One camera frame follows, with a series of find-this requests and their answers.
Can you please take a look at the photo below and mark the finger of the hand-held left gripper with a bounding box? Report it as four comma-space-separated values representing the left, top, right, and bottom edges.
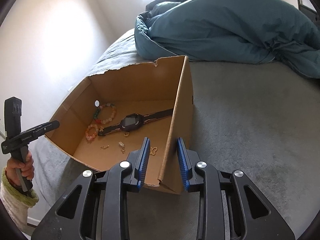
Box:
19, 121, 60, 140

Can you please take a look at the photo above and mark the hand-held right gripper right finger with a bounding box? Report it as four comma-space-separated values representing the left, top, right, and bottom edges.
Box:
176, 137, 293, 240

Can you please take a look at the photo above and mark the cardboard box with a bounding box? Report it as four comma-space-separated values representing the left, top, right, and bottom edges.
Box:
44, 55, 195, 195

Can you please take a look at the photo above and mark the person's left hand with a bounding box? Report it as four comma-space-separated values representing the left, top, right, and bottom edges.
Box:
6, 150, 35, 188

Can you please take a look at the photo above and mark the orange bead bracelet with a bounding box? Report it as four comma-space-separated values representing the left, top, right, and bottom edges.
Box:
86, 124, 101, 142

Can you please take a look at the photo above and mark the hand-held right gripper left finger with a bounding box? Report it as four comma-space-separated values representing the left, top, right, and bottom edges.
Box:
31, 137, 152, 240

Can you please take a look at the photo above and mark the teal duvet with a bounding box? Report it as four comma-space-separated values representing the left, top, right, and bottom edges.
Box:
134, 0, 320, 79

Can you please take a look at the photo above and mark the green and pink bead bracelet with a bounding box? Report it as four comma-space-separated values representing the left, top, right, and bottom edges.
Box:
94, 102, 117, 125

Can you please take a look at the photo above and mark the black wrist watch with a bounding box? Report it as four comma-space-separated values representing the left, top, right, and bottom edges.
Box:
98, 108, 175, 137

